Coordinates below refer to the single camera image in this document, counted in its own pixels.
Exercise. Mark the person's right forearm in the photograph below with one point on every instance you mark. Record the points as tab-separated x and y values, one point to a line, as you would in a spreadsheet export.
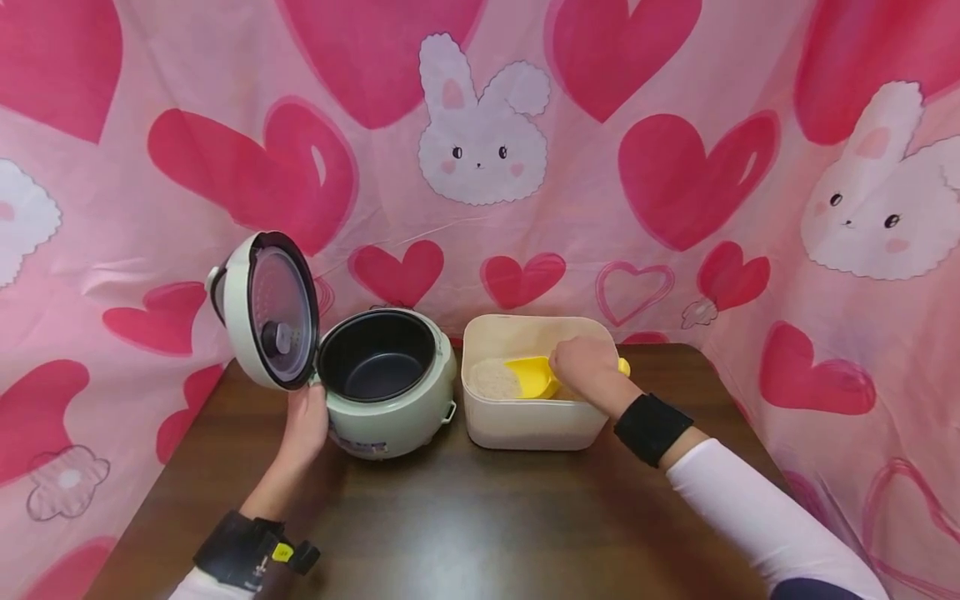
757	521

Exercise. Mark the person's right hand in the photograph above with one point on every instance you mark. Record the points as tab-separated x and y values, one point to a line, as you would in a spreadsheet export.
589	371

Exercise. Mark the person's left forearm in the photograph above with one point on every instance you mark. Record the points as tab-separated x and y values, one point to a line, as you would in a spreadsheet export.
264	493

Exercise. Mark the person's right fingers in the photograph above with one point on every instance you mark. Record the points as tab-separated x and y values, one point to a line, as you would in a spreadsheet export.
564	360

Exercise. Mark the cream plastic rice container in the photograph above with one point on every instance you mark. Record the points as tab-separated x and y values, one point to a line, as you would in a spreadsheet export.
525	421

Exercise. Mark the yellow plastic scoop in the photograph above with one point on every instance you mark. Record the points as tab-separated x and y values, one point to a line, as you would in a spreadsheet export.
530	375

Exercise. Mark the pale green rice cooker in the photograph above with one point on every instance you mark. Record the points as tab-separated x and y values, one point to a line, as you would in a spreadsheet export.
397	417

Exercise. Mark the black wrist band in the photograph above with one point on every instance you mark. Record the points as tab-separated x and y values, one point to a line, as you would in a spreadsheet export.
651	427
251	552

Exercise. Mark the person's left fingers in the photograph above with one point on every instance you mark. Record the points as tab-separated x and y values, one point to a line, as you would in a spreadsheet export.
313	396

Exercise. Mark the heap of white rice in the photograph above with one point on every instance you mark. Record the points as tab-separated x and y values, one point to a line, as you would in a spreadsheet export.
493	380

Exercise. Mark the person's left hand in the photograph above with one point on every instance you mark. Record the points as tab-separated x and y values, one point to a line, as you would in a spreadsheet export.
304	429

